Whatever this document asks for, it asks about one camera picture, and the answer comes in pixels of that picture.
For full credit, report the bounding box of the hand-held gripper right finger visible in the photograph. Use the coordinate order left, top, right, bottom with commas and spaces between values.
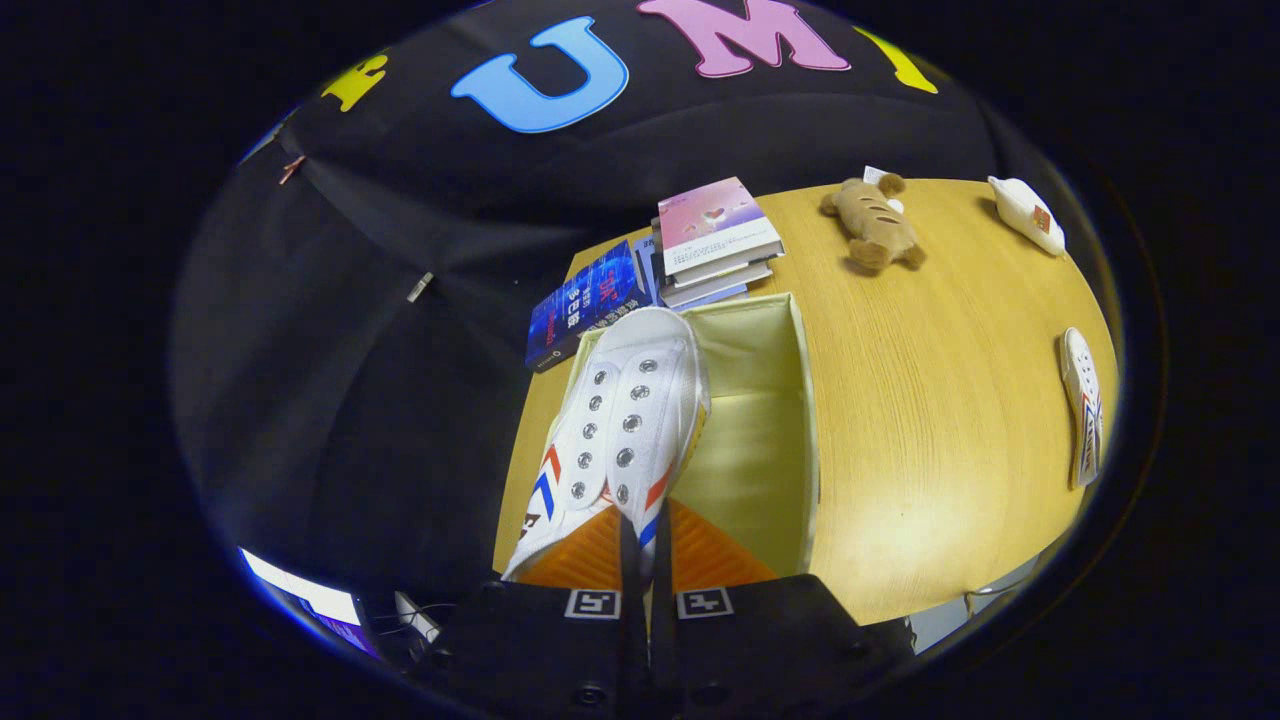
650, 498, 883, 720

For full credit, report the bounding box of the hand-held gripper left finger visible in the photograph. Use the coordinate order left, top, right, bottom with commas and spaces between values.
425, 503, 649, 720

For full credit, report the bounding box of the pale green storage box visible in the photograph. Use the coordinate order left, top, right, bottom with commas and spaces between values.
538, 291, 823, 583

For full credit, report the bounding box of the white canvas shoe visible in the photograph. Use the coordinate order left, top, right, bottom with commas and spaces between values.
1059, 326, 1107, 490
500, 306, 712, 583

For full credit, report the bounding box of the white desk device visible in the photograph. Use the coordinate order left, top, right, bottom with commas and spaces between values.
394, 590, 443, 643

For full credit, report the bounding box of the computer monitor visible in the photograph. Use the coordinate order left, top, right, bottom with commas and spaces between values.
238, 547, 383, 659

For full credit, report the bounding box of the black backdrop cloth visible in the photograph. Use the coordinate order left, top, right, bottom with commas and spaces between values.
170, 0, 1101, 601

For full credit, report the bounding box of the dark blue book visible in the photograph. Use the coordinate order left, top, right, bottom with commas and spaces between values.
524, 240, 653, 374

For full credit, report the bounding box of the pale blue book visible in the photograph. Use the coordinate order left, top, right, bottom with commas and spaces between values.
633, 236, 751, 311

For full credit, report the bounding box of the white book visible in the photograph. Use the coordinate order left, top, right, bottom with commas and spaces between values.
652, 235, 776, 298

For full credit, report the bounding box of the pink cover book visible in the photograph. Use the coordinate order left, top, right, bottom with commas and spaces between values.
656, 177, 786, 277

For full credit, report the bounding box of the brown plush toy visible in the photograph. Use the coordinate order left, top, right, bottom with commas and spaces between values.
819, 166, 927, 274

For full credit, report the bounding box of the white plush toy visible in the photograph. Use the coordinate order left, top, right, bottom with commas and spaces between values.
987, 176, 1068, 257

